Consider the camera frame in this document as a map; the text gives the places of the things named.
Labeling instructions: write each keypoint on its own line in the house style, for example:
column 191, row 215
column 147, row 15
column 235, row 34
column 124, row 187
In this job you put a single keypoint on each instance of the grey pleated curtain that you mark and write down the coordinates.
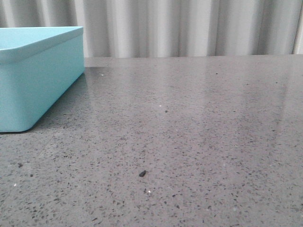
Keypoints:
column 169, row 28

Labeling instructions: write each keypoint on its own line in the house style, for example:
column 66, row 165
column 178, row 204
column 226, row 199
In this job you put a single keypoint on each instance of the small black debris chip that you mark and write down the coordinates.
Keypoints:
column 143, row 173

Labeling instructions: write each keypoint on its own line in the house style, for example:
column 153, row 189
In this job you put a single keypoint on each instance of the light blue plastic box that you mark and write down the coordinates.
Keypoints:
column 37, row 65

